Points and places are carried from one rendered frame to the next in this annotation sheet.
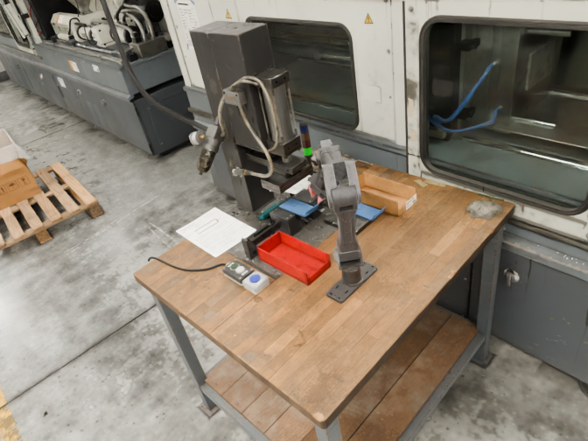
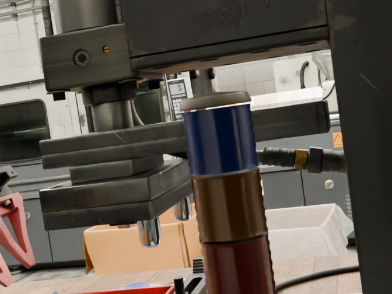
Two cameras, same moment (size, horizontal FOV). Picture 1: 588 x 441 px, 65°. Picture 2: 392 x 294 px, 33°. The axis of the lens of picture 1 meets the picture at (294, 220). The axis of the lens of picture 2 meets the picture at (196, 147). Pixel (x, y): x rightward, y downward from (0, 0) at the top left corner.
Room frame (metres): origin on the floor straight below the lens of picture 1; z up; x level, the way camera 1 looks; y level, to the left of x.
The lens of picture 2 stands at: (2.09, -0.35, 1.19)
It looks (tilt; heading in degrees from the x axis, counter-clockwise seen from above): 3 degrees down; 143
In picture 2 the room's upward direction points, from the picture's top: 8 degrees counter-clockwise
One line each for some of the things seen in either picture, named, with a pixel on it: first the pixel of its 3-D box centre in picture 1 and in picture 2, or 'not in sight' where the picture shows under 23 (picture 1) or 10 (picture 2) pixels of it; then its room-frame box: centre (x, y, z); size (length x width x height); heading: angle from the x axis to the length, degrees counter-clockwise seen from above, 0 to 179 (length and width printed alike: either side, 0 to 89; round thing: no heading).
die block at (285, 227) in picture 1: (297, 213); not in sight; (1.54, -0.02, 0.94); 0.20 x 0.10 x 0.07; 129
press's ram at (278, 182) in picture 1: (269, 147); (182, 75); (1.58, 0.04, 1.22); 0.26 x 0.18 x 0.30; 39
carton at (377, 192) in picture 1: (381, 193); not in sight; (1.56, -0.37, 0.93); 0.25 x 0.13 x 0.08; 39
